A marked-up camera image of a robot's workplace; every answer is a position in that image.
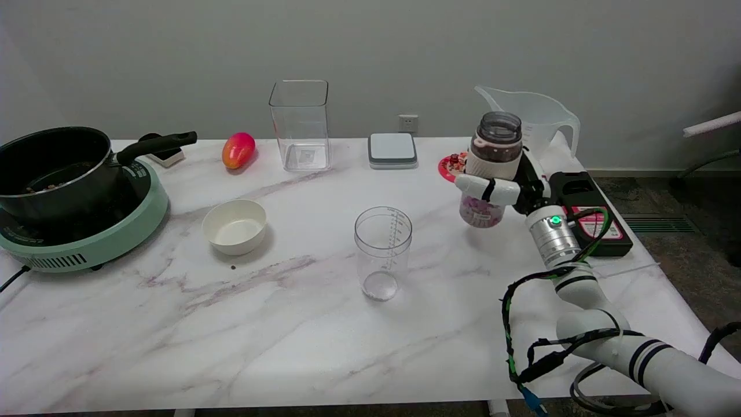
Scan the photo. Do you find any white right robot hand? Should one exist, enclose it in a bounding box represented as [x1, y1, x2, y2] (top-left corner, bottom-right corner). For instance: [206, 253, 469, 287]
[454, 148, 553, 216]

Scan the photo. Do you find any transparent bottle with beige sleeve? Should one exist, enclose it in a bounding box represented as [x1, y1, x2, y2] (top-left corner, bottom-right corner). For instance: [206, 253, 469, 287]
[459, 111, 523, 229]

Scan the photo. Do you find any round transparent measuring cup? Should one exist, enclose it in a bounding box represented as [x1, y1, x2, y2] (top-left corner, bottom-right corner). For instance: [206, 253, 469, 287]
[354, 206, 413, 302]

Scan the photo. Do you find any transparent plastic pitcher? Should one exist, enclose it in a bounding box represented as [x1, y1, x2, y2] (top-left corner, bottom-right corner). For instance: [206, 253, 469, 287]
[474, 86, 581, 164]

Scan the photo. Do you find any black box with red label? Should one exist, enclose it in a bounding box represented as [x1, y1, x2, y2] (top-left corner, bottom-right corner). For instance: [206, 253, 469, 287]
[550, 171, 633, 257]

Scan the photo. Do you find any grey white kitchen scale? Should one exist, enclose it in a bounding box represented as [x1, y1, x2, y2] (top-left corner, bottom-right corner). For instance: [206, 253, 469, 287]
[368, 133, 419, 170]

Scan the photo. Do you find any floor vent grille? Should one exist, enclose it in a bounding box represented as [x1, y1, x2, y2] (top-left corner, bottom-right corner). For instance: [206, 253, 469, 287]
[621, 214, 699, 235]

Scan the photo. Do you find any tall square transparent container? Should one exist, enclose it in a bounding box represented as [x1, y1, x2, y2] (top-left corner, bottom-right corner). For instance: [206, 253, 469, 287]
[269, 80, 332, 172]

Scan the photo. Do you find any grey curved metal leg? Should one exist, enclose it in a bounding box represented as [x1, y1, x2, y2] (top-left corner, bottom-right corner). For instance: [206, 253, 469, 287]
[672, 149, 741, 181]

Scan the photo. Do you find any white foam tube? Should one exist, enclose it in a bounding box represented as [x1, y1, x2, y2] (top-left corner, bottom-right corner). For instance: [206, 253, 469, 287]
[683, 111, 741, 138]

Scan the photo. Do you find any red yellow mango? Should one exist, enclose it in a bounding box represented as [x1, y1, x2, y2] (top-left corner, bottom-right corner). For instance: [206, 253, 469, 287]
[222, 132, 256, 170]

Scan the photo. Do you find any white ceramic bowl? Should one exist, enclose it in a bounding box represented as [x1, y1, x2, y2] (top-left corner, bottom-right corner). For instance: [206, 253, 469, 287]
[201, 199, 267, 256]

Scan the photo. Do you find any green induction cooker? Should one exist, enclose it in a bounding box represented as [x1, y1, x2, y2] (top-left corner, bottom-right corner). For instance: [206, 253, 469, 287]
[0, 158, 170, 273]

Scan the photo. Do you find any black green robot cable bundle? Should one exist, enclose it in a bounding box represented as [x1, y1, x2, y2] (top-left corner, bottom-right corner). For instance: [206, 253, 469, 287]
[501, 207, 646, 416]

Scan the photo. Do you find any black pot with handle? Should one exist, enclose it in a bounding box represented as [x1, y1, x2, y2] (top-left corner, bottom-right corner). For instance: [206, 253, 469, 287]
[0, 126, 198, 224]

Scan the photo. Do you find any black cooker power cable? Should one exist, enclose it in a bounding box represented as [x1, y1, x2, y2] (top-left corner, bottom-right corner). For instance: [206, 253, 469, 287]
[0, 265, 30, 294]

